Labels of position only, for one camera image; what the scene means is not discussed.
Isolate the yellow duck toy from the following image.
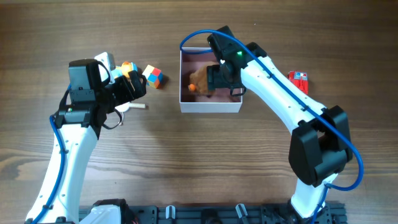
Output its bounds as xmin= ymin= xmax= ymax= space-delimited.
xmin=111 ymin=62 xmax=138 ymax=80

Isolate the brown plush toy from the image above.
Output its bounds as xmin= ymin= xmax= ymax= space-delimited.
xmin=188 ymin=62 xmax=217 ymax=97

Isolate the white cardboard box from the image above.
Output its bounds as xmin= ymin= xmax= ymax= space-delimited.
xmin=179 ymin=47 xmax=243 ymax=113

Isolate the red toy truck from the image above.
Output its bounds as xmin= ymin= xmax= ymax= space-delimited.
xmin=288 ymin=71 xmax=308 ymax=95

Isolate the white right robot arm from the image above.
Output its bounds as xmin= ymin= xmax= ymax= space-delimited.
xmin=207 ymin=26 xmax=355 ymax=220

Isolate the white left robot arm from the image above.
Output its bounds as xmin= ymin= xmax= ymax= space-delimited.
xmin=25 ymin=58 xmax=147 ymax=223

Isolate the colourful two-by-two puzzle cube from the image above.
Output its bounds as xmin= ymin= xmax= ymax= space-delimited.
xmin=142 ymin=65 xmax=163 ymax=89

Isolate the white wooden rattle drum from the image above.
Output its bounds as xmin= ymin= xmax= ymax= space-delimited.
xmin=115 ymin=102 xmax=147 ymax=126

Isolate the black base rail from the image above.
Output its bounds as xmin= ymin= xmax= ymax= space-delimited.
xmin=79 ymin=202 xmax=346 ymax=224

